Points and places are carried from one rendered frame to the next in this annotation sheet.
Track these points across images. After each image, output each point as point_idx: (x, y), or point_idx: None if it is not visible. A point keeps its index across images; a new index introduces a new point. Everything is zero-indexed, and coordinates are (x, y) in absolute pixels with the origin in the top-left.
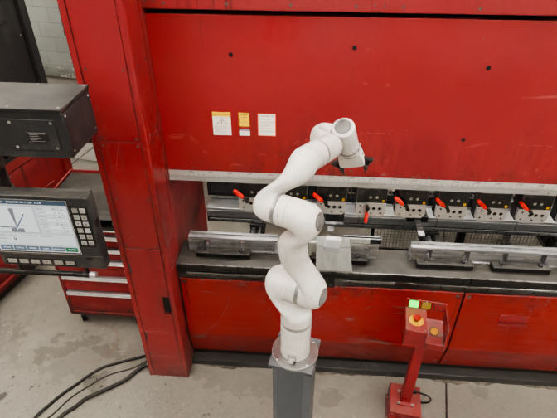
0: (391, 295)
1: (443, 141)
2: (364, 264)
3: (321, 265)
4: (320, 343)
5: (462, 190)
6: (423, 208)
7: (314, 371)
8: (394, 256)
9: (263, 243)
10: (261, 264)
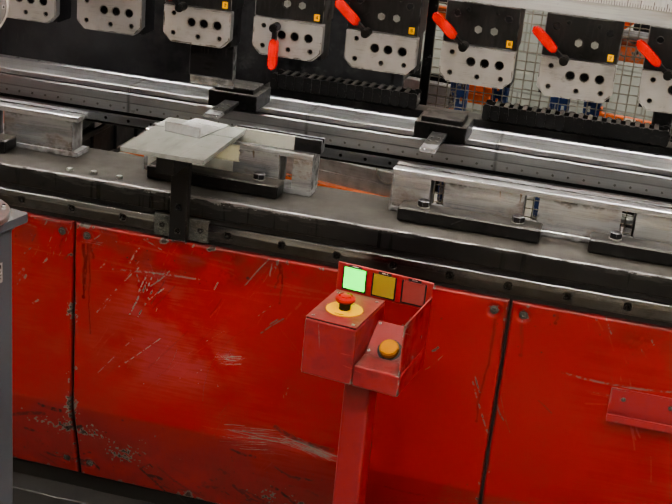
0: (328, 288)
1: None
2: (270, 198)
3: (138, 144)
4: (25, 222)
5: (499, 0)
6: (412, 46)
7: (1, 298)
8: (358, 200)
9: (47, 122)
10: (24, 163)
